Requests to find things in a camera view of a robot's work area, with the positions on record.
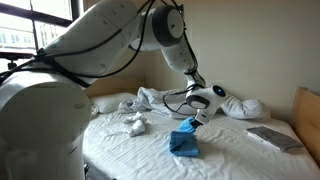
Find grey folded towel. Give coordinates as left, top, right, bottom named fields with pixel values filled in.
left=244, top=125, right=305, bottom=153

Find flat white pillow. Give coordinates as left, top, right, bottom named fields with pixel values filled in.
left=89, top=91, right=138, bottom=115

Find black cable strap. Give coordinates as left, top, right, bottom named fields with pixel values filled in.
left=35, top=47, right=60, bottom=72

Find white sheeted mattress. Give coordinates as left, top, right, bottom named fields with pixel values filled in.
left=82, top=108, right=320, bottom=180

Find grey crumpled duvet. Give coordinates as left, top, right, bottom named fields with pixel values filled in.
left=117, top=85, right=224, bottom=120

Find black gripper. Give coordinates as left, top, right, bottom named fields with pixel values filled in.
left=189, top=118, right=205, bottom=130

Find black tripod head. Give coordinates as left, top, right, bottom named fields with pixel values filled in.
left=0, top=50, right=37, bottom=70

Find grey white pillow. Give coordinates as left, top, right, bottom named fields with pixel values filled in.
left=218, top=89, right=272, bottom=122

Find dark framed window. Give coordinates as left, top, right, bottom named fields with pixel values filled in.
left=0, top=0, right=85, bottom=72

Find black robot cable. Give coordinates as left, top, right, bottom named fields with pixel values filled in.
left=0, top=0, right=208, bottom=117

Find white crumpled socks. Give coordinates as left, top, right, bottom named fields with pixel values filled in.
left=121, top=111, right=148, bottom=138

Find blue cloth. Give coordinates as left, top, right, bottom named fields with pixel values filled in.
left=168, top=116, right=201, bottom=158

